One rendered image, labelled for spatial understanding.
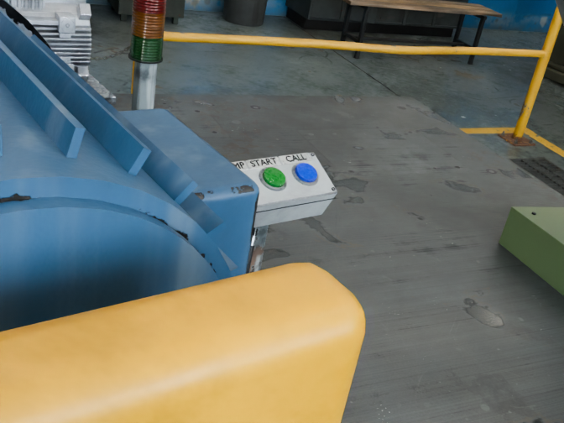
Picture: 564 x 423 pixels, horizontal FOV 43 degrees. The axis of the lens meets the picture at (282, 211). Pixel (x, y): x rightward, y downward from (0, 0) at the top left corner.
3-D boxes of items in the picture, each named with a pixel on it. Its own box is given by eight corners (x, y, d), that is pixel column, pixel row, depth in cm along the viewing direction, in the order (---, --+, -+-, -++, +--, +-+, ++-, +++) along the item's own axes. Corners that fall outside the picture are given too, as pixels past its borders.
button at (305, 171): (297, 190, 91) (303, 180, 90) (287, 171, 92) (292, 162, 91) (316, 186, 93) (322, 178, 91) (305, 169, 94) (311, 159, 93)
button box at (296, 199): (211, 237, 86) (226, 211, 82) (189, 190, 89) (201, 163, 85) (323, 215, 96) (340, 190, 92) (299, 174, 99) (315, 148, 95)
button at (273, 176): (265, 195, 88) (270, 185, 87) (254, 176, 89) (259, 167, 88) (284, 191, 90) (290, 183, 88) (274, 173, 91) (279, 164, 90)
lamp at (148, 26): (138, 39, 128) (141, 14, 126) (125, 29, 132) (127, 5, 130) (169, 39, 132) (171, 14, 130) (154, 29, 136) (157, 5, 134)
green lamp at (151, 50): (137, 64, 130) (138, 39, 128) (123, 53, 134) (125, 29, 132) (167, 63, 134) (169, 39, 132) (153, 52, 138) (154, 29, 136)
